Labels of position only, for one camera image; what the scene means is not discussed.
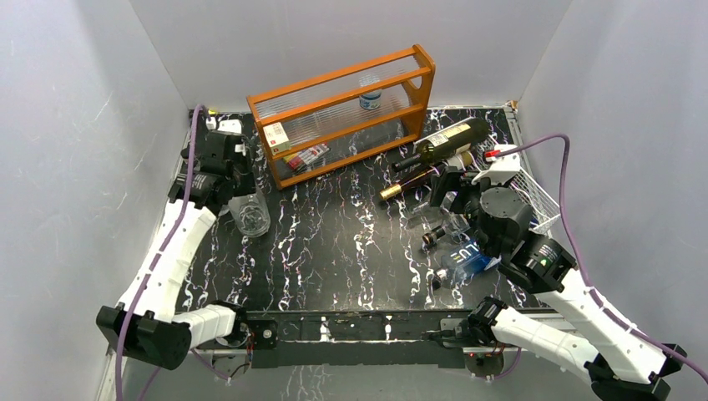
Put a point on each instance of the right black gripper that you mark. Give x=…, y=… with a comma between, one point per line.
x=450, y=180

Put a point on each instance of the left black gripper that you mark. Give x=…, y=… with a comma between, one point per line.
x=245, y=187

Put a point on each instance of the clear round glass bottle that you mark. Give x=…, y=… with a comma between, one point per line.
x=250, y=214

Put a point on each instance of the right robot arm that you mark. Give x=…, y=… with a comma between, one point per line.
x=606, y=351

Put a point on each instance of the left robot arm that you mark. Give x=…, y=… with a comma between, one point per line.
x=171, y=260

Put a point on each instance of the dark green wine bottle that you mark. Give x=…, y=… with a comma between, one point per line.
x=446, y=143

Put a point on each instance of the blue square glass bottle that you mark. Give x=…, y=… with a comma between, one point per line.
x=462, y=263

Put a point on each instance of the gold capped dark bottle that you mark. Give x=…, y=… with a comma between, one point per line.
x=411, y=180

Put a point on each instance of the orange wooden shelf rack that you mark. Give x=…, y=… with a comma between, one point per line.
x=326, y=109

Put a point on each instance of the white red small box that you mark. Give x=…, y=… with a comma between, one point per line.
x=276, y=138

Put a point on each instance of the marker pen pack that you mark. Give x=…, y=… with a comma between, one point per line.
x=305, y=159

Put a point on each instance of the small blue labelled jar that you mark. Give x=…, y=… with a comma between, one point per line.
x=372, y=99

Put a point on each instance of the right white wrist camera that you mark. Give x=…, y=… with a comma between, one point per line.
x=503, y=164

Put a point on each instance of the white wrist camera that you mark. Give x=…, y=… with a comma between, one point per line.
x=227, y=126
x=503, y=164

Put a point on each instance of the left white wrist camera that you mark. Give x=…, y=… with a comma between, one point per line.
x=227, y=126

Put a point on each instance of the white wire wine rack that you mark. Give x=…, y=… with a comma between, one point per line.
x=546, y=209

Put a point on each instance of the black metal base rail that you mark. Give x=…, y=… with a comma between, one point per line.
x=278, y=339

